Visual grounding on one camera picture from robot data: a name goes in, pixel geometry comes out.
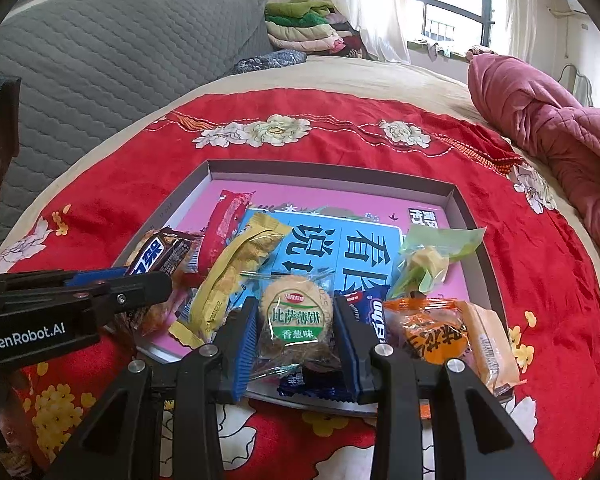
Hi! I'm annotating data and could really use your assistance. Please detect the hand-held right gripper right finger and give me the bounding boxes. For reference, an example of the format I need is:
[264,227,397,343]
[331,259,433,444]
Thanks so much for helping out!
[332,296,553,480]

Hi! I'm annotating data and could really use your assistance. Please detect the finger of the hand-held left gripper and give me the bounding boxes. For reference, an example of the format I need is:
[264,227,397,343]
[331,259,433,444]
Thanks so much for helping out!
[0,272,174,328]
[0,267,131,292]

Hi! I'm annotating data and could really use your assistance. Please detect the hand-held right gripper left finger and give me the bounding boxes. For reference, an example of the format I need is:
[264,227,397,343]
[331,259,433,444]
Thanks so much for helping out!
[45,296,259,480]

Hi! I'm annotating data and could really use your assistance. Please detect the dark chocolate bar packet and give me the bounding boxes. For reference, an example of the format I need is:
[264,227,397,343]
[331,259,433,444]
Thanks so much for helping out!
[125,227,203,281]

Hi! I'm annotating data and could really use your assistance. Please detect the blue cookie packet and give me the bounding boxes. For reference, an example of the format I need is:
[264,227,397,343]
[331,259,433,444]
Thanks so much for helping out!
[279,290,406,403]

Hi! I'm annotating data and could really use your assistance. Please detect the round cracker packet green label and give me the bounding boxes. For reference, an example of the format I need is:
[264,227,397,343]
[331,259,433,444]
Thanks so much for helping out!
[240,269,343,376]

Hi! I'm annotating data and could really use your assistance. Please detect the gold snack packet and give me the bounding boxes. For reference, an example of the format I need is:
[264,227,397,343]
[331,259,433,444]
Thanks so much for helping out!
[169,211,292,350]

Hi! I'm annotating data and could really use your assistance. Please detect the orange snack packet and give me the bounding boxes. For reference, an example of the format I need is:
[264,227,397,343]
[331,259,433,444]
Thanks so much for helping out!
[382,297,521,396]

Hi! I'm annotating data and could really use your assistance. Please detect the red snack packet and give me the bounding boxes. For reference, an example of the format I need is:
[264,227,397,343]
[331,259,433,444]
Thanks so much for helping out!
[200,190,256,273]

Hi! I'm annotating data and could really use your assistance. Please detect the light green snack packet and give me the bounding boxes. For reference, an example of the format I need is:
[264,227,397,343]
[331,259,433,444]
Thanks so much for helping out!
[386,224,487,301]

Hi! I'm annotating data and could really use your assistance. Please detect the grey cardboard box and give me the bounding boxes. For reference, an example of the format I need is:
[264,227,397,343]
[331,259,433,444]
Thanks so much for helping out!
[111,159,508,416]

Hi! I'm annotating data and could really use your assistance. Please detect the red floral blanket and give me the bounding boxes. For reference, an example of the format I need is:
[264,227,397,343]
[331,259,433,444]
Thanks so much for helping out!
[0,91,600,480]

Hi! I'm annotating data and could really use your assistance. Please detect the grey quilted headboard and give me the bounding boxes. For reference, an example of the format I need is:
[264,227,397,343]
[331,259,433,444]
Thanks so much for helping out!
[0,0,271,271]

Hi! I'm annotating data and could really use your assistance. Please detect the dark patterned pillow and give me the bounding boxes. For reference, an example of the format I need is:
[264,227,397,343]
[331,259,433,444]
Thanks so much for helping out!
[232,49,308,75]

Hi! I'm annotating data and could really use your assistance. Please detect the beige bed sheet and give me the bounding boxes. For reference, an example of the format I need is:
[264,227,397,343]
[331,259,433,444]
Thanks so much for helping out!
[0,54,600,461]

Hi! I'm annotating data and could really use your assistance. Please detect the pink quilt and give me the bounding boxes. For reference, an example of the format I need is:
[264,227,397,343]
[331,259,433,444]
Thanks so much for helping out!
[467,52,600,266]

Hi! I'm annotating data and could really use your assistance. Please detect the stack of folded clothes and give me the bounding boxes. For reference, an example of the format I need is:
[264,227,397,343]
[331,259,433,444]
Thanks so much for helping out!
[264,0,366,58]

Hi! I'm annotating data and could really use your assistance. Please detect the clothes on window sill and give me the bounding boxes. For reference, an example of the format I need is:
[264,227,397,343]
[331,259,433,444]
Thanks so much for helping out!
[410,37,501,63]

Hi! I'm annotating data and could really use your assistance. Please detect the white curtain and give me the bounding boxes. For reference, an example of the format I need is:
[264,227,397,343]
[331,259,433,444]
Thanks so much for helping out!
[329,0,411,65]

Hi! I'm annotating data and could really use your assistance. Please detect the white metal rack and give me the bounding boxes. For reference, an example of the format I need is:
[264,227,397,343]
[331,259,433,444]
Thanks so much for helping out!
[557,62,595,107]

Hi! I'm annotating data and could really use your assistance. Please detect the window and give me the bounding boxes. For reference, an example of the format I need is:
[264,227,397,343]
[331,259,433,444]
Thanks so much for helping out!
[407,0,496,48]

